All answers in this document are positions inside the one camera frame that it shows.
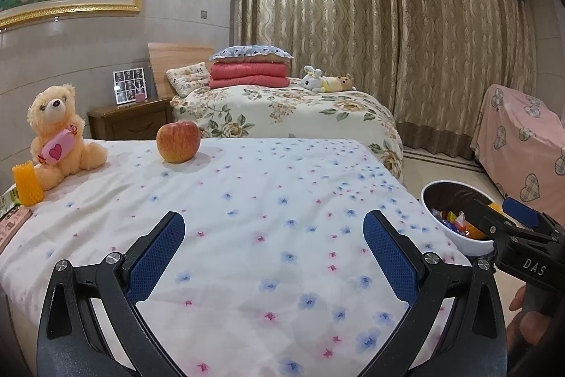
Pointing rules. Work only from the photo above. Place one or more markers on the red apple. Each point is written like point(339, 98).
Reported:
point(178, 143)

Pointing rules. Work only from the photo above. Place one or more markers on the small pink cup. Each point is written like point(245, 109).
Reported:
point(140, 97)

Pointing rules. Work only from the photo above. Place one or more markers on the photo collage frame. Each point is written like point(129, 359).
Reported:
point(128, 83)

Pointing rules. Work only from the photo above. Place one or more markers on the white flower print bedspread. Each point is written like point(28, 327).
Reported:
point(273, 227)

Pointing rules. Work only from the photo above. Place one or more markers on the folded red blanket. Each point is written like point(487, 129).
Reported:
point(247, 74)

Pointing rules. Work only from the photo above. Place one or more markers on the beige teddy bear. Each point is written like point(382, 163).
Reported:
point(55, 116)

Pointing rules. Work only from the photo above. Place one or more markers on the floral covered bed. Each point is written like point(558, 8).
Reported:
point(287, 112)

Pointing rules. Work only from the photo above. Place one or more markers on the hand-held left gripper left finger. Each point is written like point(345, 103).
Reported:
point(154, 257)

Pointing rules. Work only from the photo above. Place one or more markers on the white bin with black liner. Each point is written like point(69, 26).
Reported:
point(454, 246)

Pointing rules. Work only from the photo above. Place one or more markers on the blue print pillow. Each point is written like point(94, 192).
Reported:
point(251, 52)

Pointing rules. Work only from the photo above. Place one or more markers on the yellow plush toy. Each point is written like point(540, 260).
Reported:
point(337, 83)

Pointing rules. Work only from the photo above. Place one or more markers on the pink heart print covered chair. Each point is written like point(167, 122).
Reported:
point(516, 138)

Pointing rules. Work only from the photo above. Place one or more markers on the wooden nightstand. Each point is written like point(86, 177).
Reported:
point(132, 121)

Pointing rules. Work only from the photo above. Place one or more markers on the pink flat box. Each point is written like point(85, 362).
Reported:
point(11, 227)

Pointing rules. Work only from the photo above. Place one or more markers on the white cartoon print pillow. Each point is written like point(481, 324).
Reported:
point(187, 79)

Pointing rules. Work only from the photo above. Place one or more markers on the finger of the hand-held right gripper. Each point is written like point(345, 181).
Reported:
point(490, 222)
point(521, 209)

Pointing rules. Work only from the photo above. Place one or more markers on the beige patterned curtain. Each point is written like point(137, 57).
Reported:
point(375, 28)

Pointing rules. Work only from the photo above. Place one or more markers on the person's right hand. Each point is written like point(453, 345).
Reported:
point(536, 326)

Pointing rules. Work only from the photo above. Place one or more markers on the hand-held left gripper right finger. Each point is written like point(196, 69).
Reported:
point(388, 257)

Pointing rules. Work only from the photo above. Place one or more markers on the wooden headboard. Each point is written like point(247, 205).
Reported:
point(176, 54)

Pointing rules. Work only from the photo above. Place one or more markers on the green silver packet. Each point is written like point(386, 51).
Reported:
point(9, 200)

